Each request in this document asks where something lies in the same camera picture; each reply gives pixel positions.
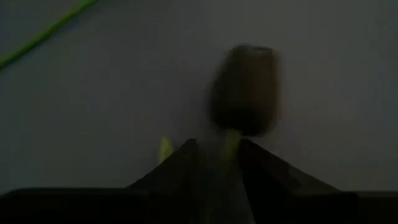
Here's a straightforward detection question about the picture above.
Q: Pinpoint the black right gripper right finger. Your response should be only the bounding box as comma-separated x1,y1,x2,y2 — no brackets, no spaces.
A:
241,139,340,224

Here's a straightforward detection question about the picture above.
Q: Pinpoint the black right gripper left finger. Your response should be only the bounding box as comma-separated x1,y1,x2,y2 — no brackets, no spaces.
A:
127,139,208,224

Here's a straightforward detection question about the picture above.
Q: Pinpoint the dark purple artificial tulip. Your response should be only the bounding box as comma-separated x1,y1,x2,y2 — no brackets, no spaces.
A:
157,43,285,224

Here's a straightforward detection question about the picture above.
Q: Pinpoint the yellow artificial tulip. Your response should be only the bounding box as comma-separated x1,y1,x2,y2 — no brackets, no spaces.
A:
0,0,100,71

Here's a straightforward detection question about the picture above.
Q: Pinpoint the blue table mat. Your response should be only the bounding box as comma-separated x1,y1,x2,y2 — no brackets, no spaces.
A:
0,0,398,200

